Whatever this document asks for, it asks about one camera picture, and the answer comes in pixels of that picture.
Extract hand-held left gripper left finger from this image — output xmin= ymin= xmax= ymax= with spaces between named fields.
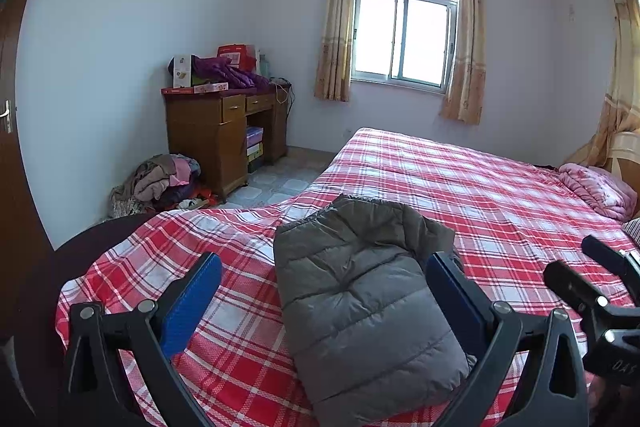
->
xmin=64 ymin=252 xmax=223 ymax=427

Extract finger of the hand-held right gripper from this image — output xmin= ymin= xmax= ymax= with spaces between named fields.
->
xmin=543 ymin=260 xmax=626 ymax=330
xmin=581 ymin=234 xmax=640 ymax=303

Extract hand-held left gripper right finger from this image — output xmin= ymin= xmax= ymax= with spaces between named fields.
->
xmin=425 ymin=252 xmax=591 ymax=427

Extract grey puffer jacket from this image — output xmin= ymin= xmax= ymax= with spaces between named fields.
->
xmin=272 ymin=193 xmax=478 ymax=427

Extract pile of clothes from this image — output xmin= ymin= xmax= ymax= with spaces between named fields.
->
xmin=109 ymin=153 xmax=218 ymax=220

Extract purple clothes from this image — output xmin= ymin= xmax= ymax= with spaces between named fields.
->
xmin=192 ymin=56 xmax=271 ymax=90

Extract pink folded quilt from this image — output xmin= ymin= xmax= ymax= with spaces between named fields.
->
xmin=557 ymin=163 xmax=638 ymax=223

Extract wooden headboard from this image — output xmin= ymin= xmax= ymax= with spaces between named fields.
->
xmin=607 ymin=129 xmax=640 ymax=188

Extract red plaid bed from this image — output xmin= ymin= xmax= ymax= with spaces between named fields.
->
xmin=55 ymin=127 xmax=640 ymax=427

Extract stack of boxes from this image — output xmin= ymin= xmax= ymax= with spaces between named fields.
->
xmin=245 ymin=126 xmax=265 ymax=174

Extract wooden desk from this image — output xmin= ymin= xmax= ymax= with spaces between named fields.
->
xmin=161 ymin=84 xmax=292 ymax=202

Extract long beige curtain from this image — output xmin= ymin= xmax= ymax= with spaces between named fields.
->
xmin=565 ymin=0 xmax=640 ymax=172

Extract flat red box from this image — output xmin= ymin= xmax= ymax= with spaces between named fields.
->
xmin=161 ymin=82 xmax=230 ymax=95

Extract wooden door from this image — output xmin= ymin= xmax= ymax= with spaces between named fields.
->
xmin=0 ymin=0 xmax=56 ymax=348

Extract white box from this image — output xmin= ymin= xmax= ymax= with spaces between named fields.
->
xmin=171 ymin=54 xmax=196 ymax=88

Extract sliding window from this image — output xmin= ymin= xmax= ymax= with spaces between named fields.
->
xmin=350 ymin=0 xmax=460 ymax=88

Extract charger cable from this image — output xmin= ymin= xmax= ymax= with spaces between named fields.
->
xmin=272 ymin=77 xmax=296 ymax=110

